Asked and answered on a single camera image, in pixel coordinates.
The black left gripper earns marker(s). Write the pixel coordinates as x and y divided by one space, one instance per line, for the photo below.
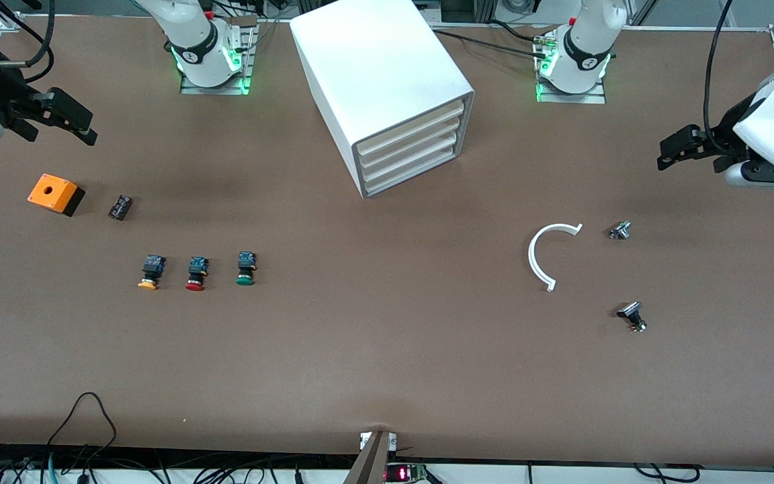
721 143

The green mushroom push button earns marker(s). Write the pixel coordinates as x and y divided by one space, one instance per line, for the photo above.
246 279

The white plastic drawer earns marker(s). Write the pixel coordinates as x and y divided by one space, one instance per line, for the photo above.
380 168
407 131
394 177
387 152

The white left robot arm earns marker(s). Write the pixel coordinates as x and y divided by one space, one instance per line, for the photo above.
588 33

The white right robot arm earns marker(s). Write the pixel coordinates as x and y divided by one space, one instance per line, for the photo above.
192 27

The yellow mushroom push button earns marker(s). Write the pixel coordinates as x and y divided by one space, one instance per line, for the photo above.
152 267

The red mushroom push button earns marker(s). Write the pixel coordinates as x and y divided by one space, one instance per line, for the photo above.
195 269

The white drawer cabinet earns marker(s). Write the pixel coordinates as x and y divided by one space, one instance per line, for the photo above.
373 60

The small black contact block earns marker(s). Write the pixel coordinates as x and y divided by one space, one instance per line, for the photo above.
120 207

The chrome metal fitting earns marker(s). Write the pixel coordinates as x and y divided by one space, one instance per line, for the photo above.
619 231

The device with red display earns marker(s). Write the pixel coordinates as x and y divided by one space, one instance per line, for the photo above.
397 474

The orange button enclosure box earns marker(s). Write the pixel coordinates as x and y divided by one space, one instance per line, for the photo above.
51 190

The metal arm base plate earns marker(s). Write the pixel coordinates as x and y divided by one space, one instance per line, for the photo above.
568 99
250 60

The white semicircular bracket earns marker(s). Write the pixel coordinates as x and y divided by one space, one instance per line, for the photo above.
531 259

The grey camera mount beam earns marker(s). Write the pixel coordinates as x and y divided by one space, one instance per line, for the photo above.
370 464

